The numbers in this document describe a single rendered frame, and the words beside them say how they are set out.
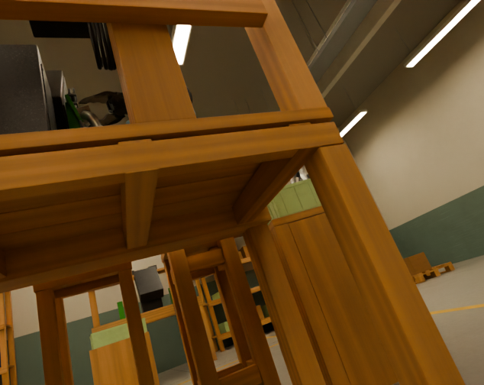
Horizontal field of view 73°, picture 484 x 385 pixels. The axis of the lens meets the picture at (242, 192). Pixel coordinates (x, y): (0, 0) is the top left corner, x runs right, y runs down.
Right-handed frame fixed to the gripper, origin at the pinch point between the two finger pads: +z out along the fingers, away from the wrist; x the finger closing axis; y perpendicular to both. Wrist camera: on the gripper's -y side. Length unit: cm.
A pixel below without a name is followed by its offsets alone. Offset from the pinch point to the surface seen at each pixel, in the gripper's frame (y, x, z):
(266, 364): -43, -108, -21
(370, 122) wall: 393, -283, -743
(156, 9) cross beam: -33.0, 24.0, -19.0
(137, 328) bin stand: -19, -75, 16
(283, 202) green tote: -10, -65, -70
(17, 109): -25.4, 9.2, 19.0
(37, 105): -25.6, 8.9, 14.8
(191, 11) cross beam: -34.8, 22.3, -27.7
